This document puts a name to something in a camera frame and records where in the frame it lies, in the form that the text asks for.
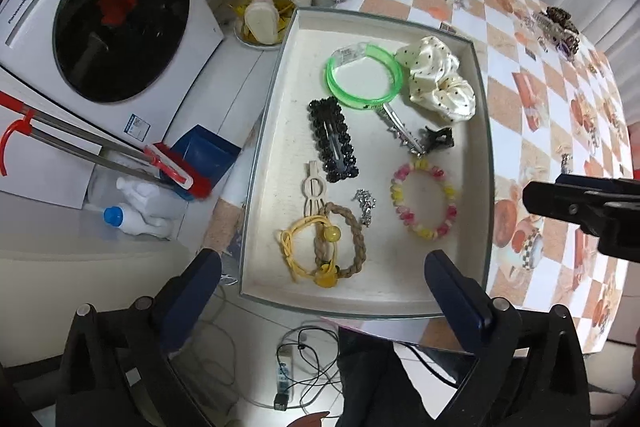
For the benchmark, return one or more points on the white blue-capped bottle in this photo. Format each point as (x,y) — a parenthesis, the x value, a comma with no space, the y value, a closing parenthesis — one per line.
(130,221)

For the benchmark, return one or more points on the patterned checkered tablecloth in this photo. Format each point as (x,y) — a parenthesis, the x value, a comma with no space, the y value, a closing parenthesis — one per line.
(540,105)

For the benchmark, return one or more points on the white washing machine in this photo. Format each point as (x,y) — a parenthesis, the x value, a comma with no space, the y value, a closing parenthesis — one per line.
(124,66)

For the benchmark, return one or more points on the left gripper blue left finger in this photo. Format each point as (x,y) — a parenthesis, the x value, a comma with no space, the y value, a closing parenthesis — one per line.
(183,299)

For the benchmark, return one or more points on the white power strip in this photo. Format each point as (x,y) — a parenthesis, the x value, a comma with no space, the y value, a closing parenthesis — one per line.
(285,380)

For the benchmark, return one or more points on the white shallow tray box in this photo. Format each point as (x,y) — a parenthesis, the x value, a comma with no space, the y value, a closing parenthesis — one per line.
(391,283)

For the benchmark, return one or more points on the small silver charm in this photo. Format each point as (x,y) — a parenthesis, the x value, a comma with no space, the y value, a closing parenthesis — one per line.
(566,163)

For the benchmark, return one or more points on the silver chain charm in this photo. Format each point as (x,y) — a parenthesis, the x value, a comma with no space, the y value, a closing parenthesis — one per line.
(367,203)

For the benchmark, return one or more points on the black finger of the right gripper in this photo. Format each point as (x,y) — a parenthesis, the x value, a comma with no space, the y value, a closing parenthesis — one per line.
(602,207)

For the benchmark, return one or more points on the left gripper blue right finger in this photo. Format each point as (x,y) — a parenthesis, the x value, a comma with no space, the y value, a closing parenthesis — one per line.
(462,301)

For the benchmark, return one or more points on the cream polka dot scrunchie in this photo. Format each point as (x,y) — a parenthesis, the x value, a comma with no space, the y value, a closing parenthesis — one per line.
(434,81)

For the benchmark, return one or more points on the black beaded hair clip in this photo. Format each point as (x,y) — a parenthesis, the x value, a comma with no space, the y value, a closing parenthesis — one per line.
(333,141)

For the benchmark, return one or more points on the small black claw clip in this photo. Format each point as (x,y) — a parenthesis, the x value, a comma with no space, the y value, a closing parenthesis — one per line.
(440,139)

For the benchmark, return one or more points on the silver spiked hair clip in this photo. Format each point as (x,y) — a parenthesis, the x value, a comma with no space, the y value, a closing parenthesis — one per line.
(400,131)

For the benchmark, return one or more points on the blue dustpan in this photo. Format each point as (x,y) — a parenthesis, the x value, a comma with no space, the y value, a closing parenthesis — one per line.
(207,153)

